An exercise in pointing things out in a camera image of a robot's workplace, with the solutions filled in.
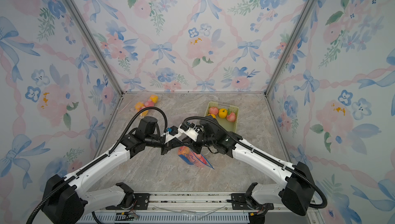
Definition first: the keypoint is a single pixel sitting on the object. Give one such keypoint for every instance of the orange peach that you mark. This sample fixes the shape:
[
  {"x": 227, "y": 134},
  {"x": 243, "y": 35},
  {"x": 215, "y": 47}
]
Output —
[{"x": 184, "y": 153}]

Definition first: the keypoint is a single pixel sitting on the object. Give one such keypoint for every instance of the green plastic basket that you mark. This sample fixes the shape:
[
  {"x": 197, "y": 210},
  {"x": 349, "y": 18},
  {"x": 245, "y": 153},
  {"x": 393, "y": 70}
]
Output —
[{"x": 229, "y": 126}]

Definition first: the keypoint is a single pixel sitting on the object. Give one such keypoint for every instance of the blue zipper clear bag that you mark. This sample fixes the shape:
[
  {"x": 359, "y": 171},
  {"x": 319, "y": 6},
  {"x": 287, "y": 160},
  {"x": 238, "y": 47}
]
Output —
[{"x": 192, "y": 158}]

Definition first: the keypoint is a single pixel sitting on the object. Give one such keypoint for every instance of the pink peach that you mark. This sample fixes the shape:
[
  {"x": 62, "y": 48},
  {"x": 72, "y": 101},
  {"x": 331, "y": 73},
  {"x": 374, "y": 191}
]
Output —
[
  {"x": 200, "y": 161},
  {"x": 149, "y": 103},
  {"x": 231, "y": 117},
  {"x": 213, "y": 111}
]

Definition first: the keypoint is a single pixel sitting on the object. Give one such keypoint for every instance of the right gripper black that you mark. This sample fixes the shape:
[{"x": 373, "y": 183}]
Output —
[{"x": 194, "y": 145}]

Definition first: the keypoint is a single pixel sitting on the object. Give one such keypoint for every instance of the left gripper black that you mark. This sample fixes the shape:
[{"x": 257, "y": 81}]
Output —
[{"x": 169, "y": 145}]

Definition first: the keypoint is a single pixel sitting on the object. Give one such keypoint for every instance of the pink zipper clear bag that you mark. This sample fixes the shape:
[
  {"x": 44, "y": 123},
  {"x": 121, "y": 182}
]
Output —
[{"x": 133, "y": 102}]

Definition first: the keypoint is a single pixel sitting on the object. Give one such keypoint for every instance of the yellow peach with leaf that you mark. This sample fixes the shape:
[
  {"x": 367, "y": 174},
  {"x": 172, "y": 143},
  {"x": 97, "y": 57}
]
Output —
[{"x": 223, "y": 113}]

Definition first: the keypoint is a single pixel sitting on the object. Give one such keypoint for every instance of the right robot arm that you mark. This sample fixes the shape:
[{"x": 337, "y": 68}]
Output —
[{"x": 293, "y": 183}]

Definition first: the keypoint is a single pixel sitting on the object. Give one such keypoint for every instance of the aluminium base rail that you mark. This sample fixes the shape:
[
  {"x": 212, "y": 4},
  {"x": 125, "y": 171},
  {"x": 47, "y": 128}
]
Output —
[{"x": 198, "y": 208}]

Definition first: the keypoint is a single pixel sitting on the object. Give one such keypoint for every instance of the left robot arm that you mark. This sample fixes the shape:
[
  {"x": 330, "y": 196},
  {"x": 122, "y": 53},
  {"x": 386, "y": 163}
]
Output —
[{"x": 66, "y": 199}]

